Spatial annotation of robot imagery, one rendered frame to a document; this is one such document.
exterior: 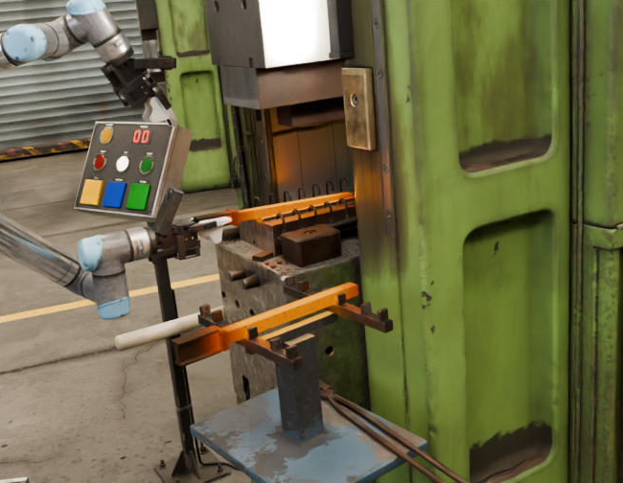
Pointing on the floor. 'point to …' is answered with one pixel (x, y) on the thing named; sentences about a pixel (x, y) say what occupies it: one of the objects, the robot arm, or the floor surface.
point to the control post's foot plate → (175, 472)
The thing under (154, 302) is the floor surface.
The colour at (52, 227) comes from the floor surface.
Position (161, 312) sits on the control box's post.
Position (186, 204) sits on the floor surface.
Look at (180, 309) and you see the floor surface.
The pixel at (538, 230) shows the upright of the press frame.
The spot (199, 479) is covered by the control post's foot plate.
